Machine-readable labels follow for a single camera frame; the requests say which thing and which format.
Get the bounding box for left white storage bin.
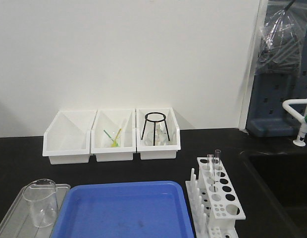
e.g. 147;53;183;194
43;110;97;165

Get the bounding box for blue grey pegboard drying rack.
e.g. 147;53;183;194
245;0;307;138

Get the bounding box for clear glass beaker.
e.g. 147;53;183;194
22;178;59;228

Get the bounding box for black lab sink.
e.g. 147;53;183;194
245;151;307;238

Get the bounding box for yellow green plastic droppers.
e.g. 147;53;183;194
103;128;122;148

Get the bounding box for middle white storage bin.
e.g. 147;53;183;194
91;109;136;162

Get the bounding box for black metal tripod stand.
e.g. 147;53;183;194
141;112;170;141

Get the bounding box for grey metal tray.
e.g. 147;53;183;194
0;184;70;238

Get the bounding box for clear glass test tube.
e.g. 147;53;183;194
207;154;215;184

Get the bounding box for glassware in right bin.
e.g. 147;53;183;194
145;124;168;146

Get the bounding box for white storage bin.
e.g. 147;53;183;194
136;108;181;160
91;109;136;162
43;110;97;165

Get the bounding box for right white storage bin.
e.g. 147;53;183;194
136;108;181;160

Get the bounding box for plastic bag of pegs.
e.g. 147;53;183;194
256;0;307;75

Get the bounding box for blue plastic tray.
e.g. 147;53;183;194
51;181;194;238

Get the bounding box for white test tube rack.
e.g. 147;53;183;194
185;156;246;238

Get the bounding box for white lab faucet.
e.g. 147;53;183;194
282;98;307;147

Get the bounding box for test tube in rack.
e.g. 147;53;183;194
214;149;221;171

